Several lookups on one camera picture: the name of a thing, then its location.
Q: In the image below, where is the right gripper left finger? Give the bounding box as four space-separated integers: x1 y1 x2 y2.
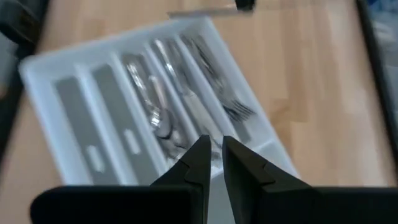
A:
29 134 212 224

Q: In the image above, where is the white cutlery tray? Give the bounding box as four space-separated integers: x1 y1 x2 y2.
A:
17 16 302 224

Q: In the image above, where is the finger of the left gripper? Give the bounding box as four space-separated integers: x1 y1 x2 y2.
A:
234 0 256 12

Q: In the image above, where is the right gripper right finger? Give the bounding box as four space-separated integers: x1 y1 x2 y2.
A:
221 135 398 224

